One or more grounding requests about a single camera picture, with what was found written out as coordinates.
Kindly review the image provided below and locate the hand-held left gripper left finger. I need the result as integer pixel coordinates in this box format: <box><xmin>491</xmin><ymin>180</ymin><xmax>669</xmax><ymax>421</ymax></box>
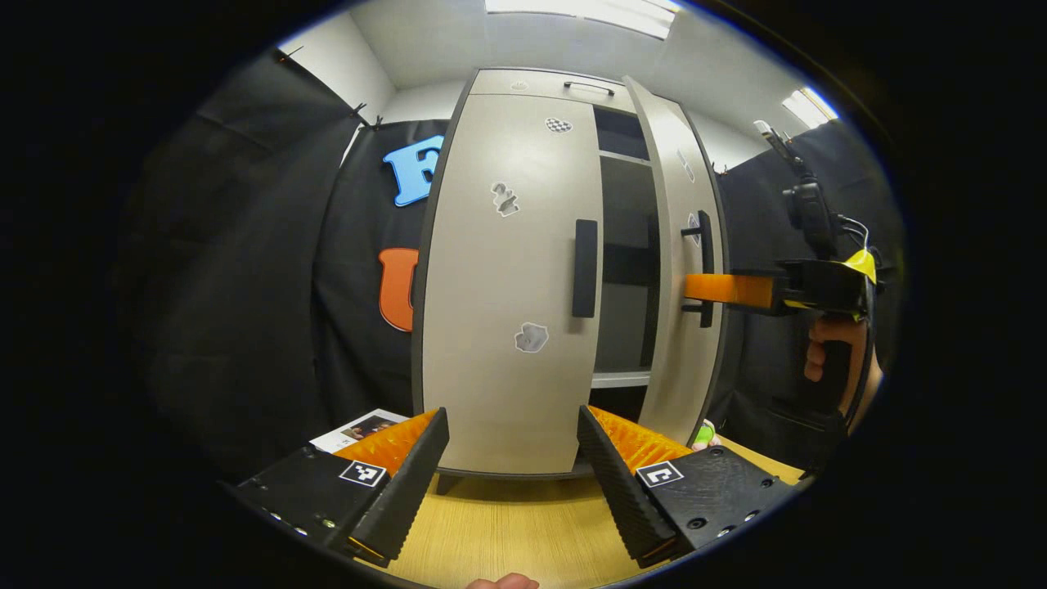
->
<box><xmin>219</xmin><ymin>407</ymin><xmax>451</xmax><ymax>568</ymax></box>

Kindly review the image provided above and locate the beige cabinet door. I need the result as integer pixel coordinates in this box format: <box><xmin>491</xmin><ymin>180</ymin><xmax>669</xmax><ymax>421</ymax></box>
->
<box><xmin>623</xmin><ymin>75</ymin><xmax>730</xmax><ymax>447</ymax></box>

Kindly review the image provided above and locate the beige cabinet top flap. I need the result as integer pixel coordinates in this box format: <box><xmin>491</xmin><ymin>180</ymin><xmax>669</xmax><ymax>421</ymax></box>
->
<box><xmin>469</xmin><ymin>69</ymin><xmax>637</xmax><ymax>114</ymax></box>

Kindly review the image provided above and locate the large ceiling light panel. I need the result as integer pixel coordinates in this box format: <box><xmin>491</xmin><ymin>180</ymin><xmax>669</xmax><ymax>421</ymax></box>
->
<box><xmin>484</xmin><ymin>0</ymin><xmax>681</xmax><ymax>41</ymax></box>

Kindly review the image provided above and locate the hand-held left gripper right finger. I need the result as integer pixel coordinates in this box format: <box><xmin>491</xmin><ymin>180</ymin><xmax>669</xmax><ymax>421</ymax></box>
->
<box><xmin>577</xmin><ymin>404</ymin><xmax>798</xmax><ymax>569</ymax></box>

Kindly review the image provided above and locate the beige cabinet door checkered sticker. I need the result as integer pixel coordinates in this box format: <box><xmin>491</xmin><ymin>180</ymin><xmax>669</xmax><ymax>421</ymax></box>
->
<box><xmin>411</xmin><ymin>92</ymin><xmax>606</xmax><ymax>477</ymax></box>

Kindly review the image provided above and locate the black door handle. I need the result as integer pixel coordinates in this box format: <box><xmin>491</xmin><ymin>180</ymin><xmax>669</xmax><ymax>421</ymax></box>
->
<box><xmin>681</xmin><ymin>209</ymin><xmax>716</xmax><ymax>329</ymax></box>
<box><xmin>571</xmin><ymin>218</ymin><xmax>600</xmax><ymax>319</ymax></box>

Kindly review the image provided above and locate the beige double-door shoe cabinet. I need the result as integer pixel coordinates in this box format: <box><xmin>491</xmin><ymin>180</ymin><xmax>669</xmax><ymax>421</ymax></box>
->
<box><xmin>409</xmin><ymin>67</ymin><xmax>733</xmax><ymax>496</ymax></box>

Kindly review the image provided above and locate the white printed leaflet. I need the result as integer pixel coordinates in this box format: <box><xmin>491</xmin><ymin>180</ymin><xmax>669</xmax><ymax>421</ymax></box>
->
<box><xmin>309</xmin><ymin>408</ymin><xmax>410</xmax><ymax>456</ymax></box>

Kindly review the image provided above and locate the small ceiling light panel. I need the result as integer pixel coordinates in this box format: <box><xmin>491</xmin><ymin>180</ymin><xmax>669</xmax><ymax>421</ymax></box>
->
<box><xmin>781</xmin><ymin>86</ymin><xmax>840</xmax><ymax>130</ymax></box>

